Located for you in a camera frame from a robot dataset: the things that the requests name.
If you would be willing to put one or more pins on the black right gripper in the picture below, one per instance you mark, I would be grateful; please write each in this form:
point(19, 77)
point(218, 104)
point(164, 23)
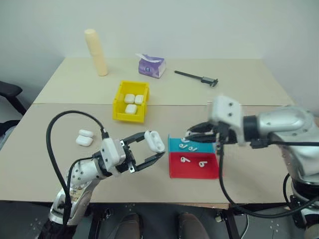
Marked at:
point(224, 134)

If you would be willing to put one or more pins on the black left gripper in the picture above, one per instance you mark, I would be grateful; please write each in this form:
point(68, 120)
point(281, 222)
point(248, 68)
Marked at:
point(129, 161)

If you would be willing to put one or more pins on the white earbud case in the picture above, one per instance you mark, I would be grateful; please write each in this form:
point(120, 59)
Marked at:
point(86, 133)
point(83, 141)
point(139, 99)
point(131, 109)
point(129, 98)
point(155, 142)

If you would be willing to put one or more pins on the white earbud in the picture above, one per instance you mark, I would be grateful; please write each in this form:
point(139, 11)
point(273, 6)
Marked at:
point(192, 149)
point(185, 159)
point(184, 146)
point(184, 139)
point(203, 163)

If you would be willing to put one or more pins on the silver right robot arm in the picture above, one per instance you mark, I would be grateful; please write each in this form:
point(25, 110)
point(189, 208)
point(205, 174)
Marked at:
point(286, 124)

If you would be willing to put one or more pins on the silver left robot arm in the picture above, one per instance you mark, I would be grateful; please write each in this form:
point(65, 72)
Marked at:
point(79, 174)

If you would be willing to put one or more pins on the yellow plastic bin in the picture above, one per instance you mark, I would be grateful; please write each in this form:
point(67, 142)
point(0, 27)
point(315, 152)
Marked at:
point(128, 117)

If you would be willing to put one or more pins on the closed white earbud case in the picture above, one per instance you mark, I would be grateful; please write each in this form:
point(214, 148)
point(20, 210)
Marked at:
point(129, 98)
point(131, 109)
point(83, 141)
point(86, 133)
point(139, 99)

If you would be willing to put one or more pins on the blue tray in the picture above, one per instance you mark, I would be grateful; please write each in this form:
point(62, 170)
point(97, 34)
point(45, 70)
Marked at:
point(174, 147)

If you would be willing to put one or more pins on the red tray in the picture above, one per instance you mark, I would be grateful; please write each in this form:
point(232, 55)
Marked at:
point(194, 171)

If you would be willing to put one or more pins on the black caliper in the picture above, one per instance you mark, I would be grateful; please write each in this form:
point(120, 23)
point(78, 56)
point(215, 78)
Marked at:
point(207, 80)

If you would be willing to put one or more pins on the dark brown rounded shape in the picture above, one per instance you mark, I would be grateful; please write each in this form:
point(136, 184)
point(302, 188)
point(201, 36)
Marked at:
point(193, 226)
point(129, 226)

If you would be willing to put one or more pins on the purple tissue pack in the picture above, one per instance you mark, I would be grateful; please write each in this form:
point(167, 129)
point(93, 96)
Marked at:
point(150, 68)

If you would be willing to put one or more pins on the cream cylindrical bottle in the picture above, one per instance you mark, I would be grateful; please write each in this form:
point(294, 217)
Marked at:
point(97, 54)

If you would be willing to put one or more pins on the black chair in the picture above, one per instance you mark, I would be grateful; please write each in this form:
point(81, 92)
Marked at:
point(10, 90)

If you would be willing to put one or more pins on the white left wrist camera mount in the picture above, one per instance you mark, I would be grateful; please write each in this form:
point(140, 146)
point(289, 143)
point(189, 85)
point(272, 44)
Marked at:
point(111, 152)

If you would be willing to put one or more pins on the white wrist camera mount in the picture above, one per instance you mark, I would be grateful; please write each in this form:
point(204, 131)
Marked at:
point(228, 109)
point(111, 152)

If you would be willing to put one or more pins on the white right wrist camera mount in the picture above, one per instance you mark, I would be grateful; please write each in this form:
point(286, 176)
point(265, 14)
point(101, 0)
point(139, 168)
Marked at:
point(228, 109)

